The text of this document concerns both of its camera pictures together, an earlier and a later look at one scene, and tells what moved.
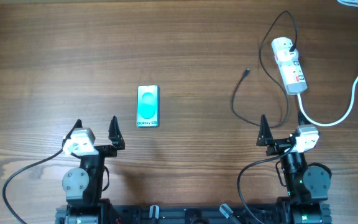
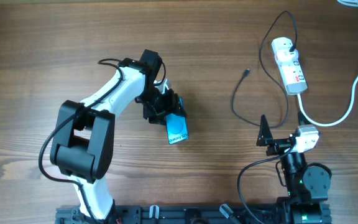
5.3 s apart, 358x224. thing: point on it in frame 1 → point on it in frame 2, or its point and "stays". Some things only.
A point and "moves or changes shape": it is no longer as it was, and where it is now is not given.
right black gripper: [266, 136] stays
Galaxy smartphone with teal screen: [148, 106] moves or changes shape
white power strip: [286, 55] stays
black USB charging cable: [268, 70] stays
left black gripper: [114, 135] → [171, 104]
